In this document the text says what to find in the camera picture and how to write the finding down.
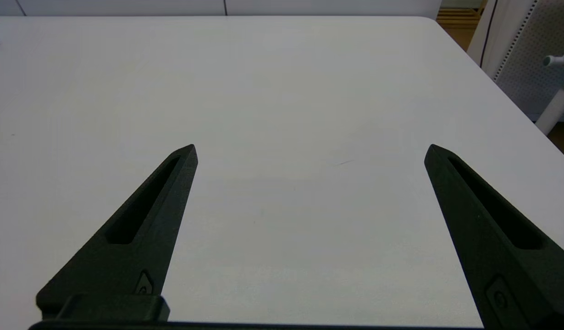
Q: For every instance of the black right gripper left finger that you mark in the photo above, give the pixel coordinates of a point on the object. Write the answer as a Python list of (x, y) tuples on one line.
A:
[(126, 256)]

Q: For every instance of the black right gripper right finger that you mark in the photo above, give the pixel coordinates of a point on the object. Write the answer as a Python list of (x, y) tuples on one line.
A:
[(502, 247)]

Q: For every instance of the white desk leg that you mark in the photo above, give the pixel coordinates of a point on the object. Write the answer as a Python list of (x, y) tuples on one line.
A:
[(555, 107)]

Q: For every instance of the white perforated panel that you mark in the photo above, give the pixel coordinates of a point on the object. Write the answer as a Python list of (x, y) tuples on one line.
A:
[(525, 55)]

